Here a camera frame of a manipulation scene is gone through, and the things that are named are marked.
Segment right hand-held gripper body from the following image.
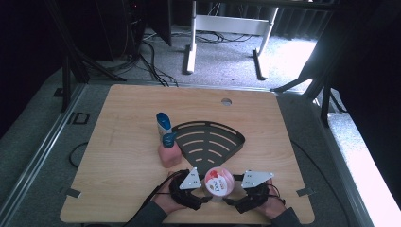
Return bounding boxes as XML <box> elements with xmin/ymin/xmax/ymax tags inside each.
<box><xmin>235</xmin><ymin>169</ymin><xmax>274</xmax><ymax>214</ymax></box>

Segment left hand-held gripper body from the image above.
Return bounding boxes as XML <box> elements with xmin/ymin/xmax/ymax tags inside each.
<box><xmin>168</xmin><ymin>166</ymin><xmax>202</xmax><ymax>211</ymax></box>

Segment pink round jar white lid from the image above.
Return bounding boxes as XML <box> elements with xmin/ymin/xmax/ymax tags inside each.
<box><xmin>203</xmin><ymin>166</ymin><xmax>235</xmax><ymax>203</ymax></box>

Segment pink bottle teal cap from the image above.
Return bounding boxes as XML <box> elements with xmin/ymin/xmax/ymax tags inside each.
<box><xmin>158</xmin><ymin>132</ymin><xmax>183</xmax><ymax>169</ymax></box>

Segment black fan-shaped slotted shelf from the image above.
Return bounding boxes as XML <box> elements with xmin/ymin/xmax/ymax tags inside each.
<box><xmin>171</xmin><ymin>120</ymin><xmax>246</xmax><ymax>174</ymax></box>

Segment white bottle blue cap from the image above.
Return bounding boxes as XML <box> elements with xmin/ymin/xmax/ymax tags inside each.
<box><xmin>155</xmin><ymin>112</ymin><xmax>173</xmax><ymax>137</ymax></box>

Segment person's right hand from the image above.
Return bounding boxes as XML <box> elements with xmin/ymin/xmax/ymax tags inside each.
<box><xmin>256</xmin><ymin>179</ymin><xmax>287</xmax><ymax>220</ymax></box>

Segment person's left hand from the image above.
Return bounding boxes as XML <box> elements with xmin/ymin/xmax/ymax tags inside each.
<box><xmin>153</xmin><ymin>171</ymin><xmax>187</xmax><ymax>215</ymax></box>

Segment grey tape strip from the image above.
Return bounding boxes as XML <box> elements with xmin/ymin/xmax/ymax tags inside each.
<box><xmin>59</xmin><ymin>187</ymin><xmax>81</xmax><ymax>200</ymax></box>
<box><xmin>296</xmin><ymin>187</ymin><xmax>315</xmax><ymax>197</ymax></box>

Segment black metal stand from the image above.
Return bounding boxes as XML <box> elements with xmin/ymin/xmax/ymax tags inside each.
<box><xmin>270</xmin><ymin>18</ymin><xmax>348</xmax><ymax>128</ymax></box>

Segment dark pleated curtain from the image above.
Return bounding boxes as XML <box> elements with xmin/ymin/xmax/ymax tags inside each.
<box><xmin>273</xmin><ymin>6</ymin><xmax>335</xmax><ymax>41</ymax></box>

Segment black tripod stand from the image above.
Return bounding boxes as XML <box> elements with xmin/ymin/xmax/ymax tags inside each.
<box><xmin>44</xmin><ymin>0</ymin><xmax>128</xmax><ymax>114</ymax></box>

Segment dark computer tower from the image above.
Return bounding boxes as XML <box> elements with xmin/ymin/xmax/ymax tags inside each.
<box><xmin>94</xmin><ymin>0</ymin><xmax>147</xmax><ymax>62</ymax></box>

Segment right hand-held gripper black cable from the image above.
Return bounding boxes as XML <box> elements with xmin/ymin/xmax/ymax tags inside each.
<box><xmin>268</xmin><ymin>183</ymin><xmax>287</xmax><ymax>206</ymax></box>

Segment hand-held gripper black cable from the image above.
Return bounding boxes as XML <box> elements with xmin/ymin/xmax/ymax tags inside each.
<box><xmin>268</xmin><ymin>183</ymin><xmax>287</xmax><ymax>206</ymax></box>
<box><xmin>123</xmin><ymin>172</ymin><xmax>183</xmax><ymax>227</ymax></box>

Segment left hand-held gripper black cable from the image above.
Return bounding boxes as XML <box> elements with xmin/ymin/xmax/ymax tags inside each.
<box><xmin>123</xmin><ymin>172</ymin><xmax>183</xmax><ymax>227</ymax></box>

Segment thin black floor cable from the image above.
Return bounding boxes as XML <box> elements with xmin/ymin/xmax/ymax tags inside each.
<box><xmin>290</xmin><ymin>140</ymin><xmax>352</xmax><ymax>227</ymax></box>

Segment looped black floor cable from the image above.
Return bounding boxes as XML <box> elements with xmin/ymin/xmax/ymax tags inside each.
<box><xmin>68</xmin><ymin>141</ymin><xmax>89</xmax><ymax>168</ymax></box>

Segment bundle of black floor cables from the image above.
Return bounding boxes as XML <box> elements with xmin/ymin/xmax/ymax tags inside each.
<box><xmin>138</xmin><ymin>31</ymin><xmax>180</xmax><ymax>88</ymax></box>

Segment black rectangular floor bracket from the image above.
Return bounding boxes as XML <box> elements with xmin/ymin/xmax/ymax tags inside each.
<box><xmin>73</xmin><ymin>112</ymin><xmax>91</xmax><ymax>126</ymax></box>

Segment cables under white desk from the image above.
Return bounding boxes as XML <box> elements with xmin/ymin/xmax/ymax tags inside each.
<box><xmin>195</xmin><ymin>29</ymin><xmax>253</xmax><ymax>44</ymax></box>

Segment aluminium floor rail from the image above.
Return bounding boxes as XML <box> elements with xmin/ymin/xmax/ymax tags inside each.
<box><xmin>0</xmin><ymin>83</ymin><xmax>87</xmax><ymax>219</ymax></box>

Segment white desk frame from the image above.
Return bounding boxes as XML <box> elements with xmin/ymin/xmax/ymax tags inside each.
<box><xmin>182</xmin><ymin>0</ymin><xmax>280</xmax><ymax>81</ymax></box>

